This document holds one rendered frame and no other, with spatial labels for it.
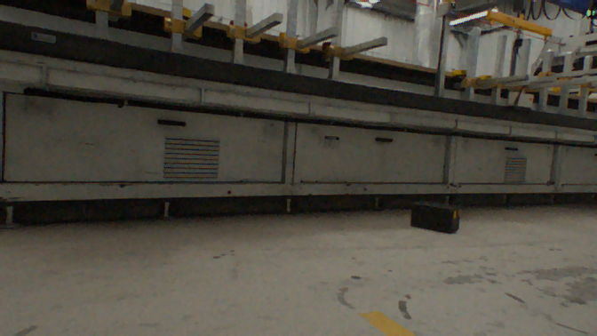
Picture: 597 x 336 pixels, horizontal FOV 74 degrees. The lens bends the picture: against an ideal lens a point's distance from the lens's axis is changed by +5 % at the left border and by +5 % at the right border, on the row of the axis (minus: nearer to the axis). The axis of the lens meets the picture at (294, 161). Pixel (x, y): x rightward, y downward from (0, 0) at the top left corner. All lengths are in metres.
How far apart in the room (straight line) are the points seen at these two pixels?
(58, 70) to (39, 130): 0.31
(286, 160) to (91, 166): 0.89
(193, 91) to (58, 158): 0.59
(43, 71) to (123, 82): 0.23
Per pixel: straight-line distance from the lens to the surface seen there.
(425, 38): 7.04
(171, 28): 1.61
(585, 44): 5.88
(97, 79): 1.58
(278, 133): 2.01
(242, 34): 1.69
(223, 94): 1.66
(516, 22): 7.99
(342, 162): 2.24
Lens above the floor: 0.39
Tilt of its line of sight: 3 degrees down
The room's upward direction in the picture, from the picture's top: 4 degrees clockwise
